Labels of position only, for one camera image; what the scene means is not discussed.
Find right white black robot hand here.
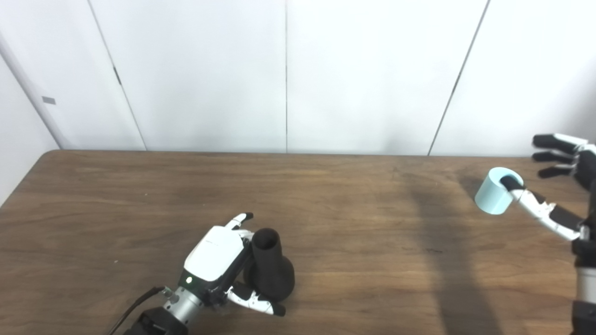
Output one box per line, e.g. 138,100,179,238
501,134,596,269

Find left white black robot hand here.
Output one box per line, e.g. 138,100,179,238
177,212,286,317

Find light blue cylinder cup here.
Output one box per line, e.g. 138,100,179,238
474,167,524,215

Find black flared nozzle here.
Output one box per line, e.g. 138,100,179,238
243,228,296,302

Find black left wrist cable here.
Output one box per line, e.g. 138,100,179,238
108,286,180,335

